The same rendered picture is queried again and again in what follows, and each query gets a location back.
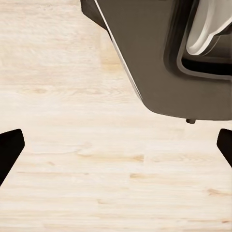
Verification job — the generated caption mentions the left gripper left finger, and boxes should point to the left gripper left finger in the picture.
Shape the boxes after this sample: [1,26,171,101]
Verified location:
[0,129,25,187]

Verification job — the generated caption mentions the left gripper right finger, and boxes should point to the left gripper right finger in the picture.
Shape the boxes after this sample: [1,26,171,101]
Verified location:
[217,128,232,167]

